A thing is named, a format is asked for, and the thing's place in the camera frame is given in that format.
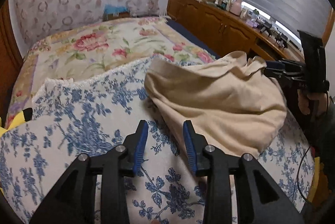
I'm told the wooden sideboard cabinet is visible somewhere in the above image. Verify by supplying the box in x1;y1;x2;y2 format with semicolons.
167;0;304;62

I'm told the blue floral white blanket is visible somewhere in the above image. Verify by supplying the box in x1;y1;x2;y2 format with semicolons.
1;56;314;223

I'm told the cardboard box with blue cloth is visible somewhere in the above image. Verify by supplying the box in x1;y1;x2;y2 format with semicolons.
103;4;130;22

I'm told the yellow Pikachu plush toy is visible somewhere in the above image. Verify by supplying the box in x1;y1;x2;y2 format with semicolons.
0;108;33;137

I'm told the brown louvered wardrobe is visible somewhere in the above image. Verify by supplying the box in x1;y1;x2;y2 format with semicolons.
0;0;23;124

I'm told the pink jar on sideboard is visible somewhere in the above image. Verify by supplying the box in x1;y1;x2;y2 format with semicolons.
230;0;242;17

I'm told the peach printed t-shirt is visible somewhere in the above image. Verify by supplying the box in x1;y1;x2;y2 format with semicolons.
144;51;287;157

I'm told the person right hand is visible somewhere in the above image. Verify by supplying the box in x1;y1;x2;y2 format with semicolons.
298;90;329;116

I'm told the pink floral bed cover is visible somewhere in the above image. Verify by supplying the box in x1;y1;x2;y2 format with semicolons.
3;17;217;127

